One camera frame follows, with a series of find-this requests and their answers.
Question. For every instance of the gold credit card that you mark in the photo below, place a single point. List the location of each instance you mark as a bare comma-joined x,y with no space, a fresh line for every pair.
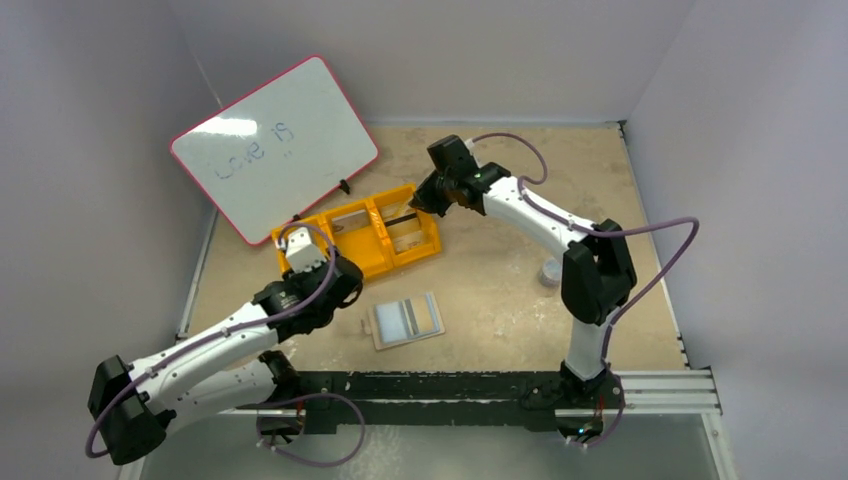
401,212

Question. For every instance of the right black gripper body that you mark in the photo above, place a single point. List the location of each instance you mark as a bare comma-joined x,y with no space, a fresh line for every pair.
433,195

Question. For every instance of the aluminium rail frame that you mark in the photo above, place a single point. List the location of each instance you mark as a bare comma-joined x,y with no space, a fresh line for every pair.
237,364

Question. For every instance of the white board with pink frame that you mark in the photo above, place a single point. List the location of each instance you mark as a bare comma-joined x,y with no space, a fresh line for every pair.
278,150

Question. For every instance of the black whiteboard stand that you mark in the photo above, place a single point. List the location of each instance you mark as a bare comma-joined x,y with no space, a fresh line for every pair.
343,186

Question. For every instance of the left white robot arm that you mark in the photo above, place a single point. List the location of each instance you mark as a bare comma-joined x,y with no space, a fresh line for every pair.
136,405

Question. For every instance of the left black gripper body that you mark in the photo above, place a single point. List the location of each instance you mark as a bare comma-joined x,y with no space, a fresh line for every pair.
342,279

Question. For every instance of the cards in right compartment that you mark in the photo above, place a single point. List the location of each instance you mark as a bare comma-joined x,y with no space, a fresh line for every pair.
404,235

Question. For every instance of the card in middle compartment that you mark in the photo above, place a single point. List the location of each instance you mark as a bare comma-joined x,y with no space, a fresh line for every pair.
350,222

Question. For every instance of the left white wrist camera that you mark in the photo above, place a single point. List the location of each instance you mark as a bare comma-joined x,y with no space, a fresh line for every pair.
298,251

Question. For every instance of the small clear plastic cup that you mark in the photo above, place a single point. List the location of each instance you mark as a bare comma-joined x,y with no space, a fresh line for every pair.
550,273

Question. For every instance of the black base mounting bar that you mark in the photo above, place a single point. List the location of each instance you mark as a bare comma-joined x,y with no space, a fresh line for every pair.
538,401

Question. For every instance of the yellow plastic compartment tray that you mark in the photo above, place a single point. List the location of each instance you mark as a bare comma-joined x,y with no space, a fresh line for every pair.
370,248

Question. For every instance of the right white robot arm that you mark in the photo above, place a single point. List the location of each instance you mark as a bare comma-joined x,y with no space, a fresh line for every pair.
597,271

